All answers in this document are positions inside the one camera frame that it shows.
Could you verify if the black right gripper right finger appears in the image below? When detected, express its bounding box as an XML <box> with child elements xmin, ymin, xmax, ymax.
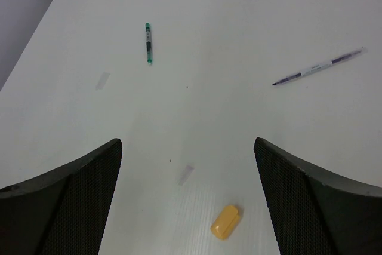
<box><xmin>254</xmin><ymin>137</ymin><xmax>381</xmax><ymax>254</ymax></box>

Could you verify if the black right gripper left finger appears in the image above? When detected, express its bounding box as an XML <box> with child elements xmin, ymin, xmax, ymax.
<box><xmin>1</xmin><ymin>139</ymin><xmax>122</xmax><ymax>254</ymax></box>

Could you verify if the purple marker pen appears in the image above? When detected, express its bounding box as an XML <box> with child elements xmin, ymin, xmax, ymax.
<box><xmin>272</xmin><ymin>47</ymin><xmax>366</xmax><ymax>86</ymax></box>

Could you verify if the green pen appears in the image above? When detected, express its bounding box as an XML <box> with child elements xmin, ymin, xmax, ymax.
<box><xmin>145</xmin><ymin>23</ymin><xmax>152</xmax><ymax>66</ymax></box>

